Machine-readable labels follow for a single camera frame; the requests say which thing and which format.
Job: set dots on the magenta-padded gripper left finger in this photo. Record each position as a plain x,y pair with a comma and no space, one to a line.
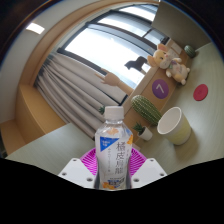
77,171

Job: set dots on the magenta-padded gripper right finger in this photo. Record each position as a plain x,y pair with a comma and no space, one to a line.
149,171

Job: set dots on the clear white-capped drink bottle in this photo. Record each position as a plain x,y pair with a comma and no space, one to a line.
113,146

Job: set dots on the grey-green partition panel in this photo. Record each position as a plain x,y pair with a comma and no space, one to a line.
176,23
50,146

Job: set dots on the small plant in white pot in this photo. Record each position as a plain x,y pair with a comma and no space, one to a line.
146,134
101,109

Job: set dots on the white and yellow cup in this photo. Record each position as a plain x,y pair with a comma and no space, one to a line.
178,130

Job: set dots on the tall green cactus ornament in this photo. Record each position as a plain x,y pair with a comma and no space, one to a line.
146,109

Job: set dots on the grey curtain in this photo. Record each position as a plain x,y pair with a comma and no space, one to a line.
70,90

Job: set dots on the round purple number sign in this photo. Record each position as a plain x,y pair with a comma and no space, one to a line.
160,88

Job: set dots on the flat round red coaster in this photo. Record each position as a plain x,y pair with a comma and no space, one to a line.
200,92

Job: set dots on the wooden hand model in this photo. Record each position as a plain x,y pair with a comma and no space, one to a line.
111,79

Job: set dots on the cream plush mouse toy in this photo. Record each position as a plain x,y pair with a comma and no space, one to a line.
171,65

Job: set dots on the dark-framed window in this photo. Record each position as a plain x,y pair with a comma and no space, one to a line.
106,50

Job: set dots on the small round green cactus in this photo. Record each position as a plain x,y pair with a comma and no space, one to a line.
190,51

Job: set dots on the ceiling lights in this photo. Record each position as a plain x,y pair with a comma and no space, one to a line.
35,28

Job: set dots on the white wall socket plate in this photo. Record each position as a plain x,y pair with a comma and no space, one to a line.
176,48

